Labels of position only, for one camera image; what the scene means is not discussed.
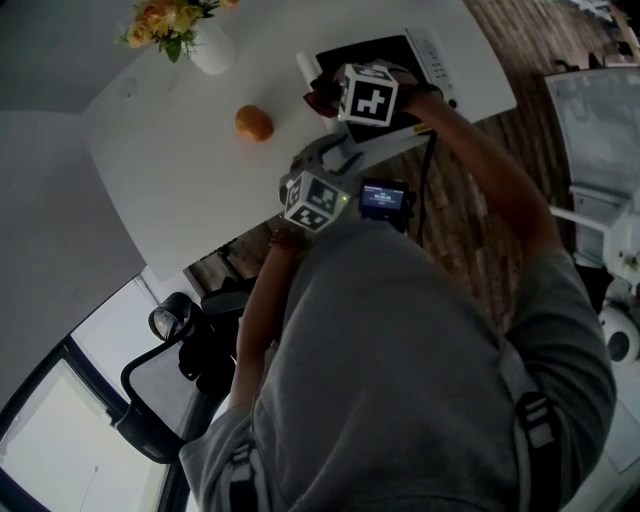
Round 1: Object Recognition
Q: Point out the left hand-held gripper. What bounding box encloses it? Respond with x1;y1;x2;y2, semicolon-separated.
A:
279;133;366;235

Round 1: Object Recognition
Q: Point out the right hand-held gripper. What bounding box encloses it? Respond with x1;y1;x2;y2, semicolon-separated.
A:
337;59;420;129

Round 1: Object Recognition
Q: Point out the dark red cloth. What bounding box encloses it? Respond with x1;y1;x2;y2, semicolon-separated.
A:
302;64;347;120

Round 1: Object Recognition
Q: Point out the white black portable gas stove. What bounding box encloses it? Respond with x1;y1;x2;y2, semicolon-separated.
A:
294;27;462;155

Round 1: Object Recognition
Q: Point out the person's left forearm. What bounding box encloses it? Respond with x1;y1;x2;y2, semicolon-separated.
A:
228;227;302;410

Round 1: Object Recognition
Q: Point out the person's right forearm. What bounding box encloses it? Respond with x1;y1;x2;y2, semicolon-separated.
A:
403;88;562;267

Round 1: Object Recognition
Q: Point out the black wrist band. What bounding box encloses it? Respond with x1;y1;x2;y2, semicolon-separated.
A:
399;81;444;102

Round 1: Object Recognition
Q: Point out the black screen device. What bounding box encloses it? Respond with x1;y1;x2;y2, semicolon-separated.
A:
357;177;417;235

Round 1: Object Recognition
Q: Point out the orange fruit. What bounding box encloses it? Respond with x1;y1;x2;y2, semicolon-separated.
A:
234;103;275;144

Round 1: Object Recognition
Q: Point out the white ribbed vase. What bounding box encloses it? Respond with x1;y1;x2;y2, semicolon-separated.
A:
188;19;238;77

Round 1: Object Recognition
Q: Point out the frosted glass partition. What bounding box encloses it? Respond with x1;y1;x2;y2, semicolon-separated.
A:
541;67;640;202

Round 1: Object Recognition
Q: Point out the black mesh office chair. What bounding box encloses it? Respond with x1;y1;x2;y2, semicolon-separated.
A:
119;288;252;467

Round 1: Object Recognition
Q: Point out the person's grey shirt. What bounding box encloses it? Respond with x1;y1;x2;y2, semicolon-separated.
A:
178;217;618;512

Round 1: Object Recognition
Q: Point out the white cabinet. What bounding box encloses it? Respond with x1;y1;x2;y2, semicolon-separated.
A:
548;181;640;282

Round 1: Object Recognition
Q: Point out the white round-headed robot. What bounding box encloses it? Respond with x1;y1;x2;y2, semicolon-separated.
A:
596;276;640;370

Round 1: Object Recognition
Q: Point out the red bead bracelet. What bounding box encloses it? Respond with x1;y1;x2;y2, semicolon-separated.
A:
269;226;302;252

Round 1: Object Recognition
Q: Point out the grey shoulder strap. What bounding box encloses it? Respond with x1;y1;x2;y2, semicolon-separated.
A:
218;439;270;512
498;339;565;512

